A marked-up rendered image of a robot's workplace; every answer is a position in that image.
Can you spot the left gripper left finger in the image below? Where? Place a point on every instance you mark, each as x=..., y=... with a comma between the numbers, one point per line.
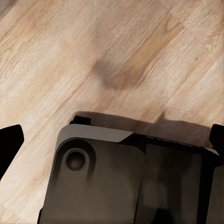
x=11, y=139

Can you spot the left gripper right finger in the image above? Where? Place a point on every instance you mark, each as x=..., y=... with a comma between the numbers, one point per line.
x=217, y=139

